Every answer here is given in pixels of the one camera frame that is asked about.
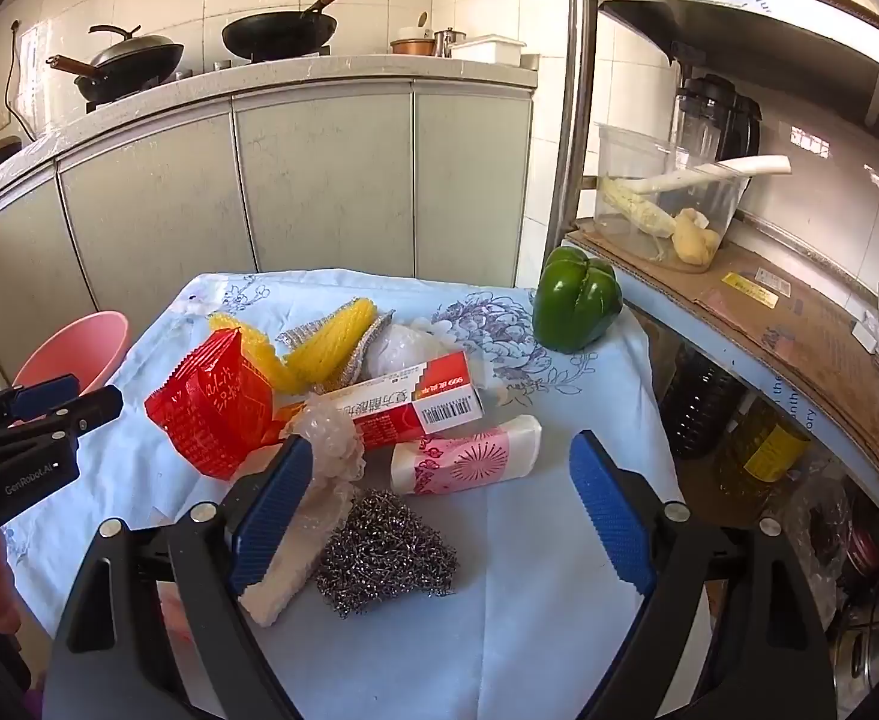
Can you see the steel cup with lid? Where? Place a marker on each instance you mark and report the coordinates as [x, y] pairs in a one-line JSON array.
[[450, 43]]

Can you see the black blender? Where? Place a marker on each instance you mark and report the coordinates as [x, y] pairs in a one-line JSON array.
[[717, 112]]

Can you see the green bell pepper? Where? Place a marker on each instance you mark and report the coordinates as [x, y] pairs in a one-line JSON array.
[[574, 300]]

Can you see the brown cardboard sheet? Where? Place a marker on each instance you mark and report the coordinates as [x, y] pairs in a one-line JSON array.
[[784, 330]]

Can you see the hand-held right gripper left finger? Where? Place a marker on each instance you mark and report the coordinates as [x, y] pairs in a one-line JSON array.
[[274, 510]]

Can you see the ginger root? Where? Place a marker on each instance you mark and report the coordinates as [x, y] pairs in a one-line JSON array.
[[694, 240]]

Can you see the yellow sponge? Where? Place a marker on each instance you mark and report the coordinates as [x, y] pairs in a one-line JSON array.
[[263, 349], [334, 337]]

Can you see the pale corn cob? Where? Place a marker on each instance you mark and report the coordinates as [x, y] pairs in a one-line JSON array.
[[634, 210]]

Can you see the white plastic container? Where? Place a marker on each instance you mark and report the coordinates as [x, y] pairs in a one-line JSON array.
[[488, 49]]

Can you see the clear bubble wrap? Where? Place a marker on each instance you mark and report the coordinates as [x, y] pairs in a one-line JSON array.
[[330, 435]]

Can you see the copper pot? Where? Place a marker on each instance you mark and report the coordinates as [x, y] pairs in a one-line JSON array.
[[413, 47]]

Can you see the black gas stove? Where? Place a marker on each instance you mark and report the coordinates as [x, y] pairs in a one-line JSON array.
[[105, 97]]

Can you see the white foam piece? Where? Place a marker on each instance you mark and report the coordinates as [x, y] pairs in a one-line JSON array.
[[282, 585]]

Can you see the small white box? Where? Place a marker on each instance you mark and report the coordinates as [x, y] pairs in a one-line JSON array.
[[868, 334]]

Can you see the metal shelf rack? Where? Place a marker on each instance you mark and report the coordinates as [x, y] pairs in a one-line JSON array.
[[576, 90]]

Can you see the white leek stalk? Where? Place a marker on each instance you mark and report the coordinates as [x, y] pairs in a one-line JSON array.
[[739, 167]]

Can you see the red snack wrapper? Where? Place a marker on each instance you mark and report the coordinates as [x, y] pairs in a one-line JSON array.
[[199, 405]]

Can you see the pink patterned bag roll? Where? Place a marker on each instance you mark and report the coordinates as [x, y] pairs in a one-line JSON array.
[[469, 457]]

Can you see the yellow oil bottle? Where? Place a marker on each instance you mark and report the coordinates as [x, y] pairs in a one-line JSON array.
[[765, 450]]

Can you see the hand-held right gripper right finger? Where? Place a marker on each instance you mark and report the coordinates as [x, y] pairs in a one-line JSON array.
[[612, 517]]

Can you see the silver scouring cloth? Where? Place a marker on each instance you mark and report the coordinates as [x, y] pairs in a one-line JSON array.
[[379, 345]]

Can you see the red and white carton box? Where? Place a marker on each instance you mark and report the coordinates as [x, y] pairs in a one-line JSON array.
[[409, 405]]

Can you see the white bowl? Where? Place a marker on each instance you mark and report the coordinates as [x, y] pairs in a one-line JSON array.
[[413, 33]]

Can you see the pink plastic basin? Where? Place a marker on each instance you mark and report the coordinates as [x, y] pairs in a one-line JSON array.
[[72, 345]]

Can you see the dark glass bottle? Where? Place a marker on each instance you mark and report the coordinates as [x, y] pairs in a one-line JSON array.
[[698, 405]]

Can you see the clear plastic tub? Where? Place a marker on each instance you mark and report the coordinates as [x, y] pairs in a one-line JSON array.
[[634, 157]]

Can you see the steel pot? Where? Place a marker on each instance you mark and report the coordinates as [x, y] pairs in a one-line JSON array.
[[874, 652]]

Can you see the clear plastic bag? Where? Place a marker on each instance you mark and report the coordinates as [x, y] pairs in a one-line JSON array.
[[822, 540]]

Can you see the steel wool scrubber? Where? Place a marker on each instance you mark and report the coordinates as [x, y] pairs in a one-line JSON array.
[[387, 555]]

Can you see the black wok with lid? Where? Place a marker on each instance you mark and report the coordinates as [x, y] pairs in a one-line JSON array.
[[132, 60]]

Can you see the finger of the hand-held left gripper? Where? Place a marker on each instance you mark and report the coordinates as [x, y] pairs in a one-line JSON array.
[[42, 394], [87, 411]]

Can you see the white plastic bag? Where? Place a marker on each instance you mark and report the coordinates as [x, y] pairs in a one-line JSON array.
[[409, 349]]

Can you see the light blue floral tablecloth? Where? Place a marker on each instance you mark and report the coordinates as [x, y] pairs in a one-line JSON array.
[[522, 615]]

